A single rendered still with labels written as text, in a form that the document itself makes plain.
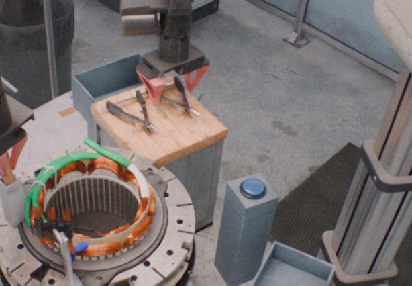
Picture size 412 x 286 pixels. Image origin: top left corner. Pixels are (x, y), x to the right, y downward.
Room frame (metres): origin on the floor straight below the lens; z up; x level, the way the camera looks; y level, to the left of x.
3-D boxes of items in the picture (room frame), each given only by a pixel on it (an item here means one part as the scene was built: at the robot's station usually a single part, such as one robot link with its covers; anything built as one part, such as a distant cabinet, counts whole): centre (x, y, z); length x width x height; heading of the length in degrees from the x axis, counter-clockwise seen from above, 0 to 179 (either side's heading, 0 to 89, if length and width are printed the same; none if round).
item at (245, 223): (0.75, -0.10, 0.91); 0.07 x 0.07 x 0.25; 31
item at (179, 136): (0.89, 0.09, 1.05); 0.20 x 0.19 x 0.02; 40
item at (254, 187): (0.75, -0.10, 1.04); 0.04 x 0.04 x 0.01
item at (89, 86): (1.01, 0.19, 0.92); 0.17 x 0.11 x 0.28; 130
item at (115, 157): (0.66, 0.13, 1.15); 0.15 x 0.04 x 0.02; 46
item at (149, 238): (0.60, 0.16, 1.05); 0.22 x 0.22 x 0.12
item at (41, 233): (0.47, 0.18, 1.21); 0.04 x 0.04 x 0.03; 46
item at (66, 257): (0.46, 0.16, 1.15); 0.03 x 0.02 x 0.12; 38
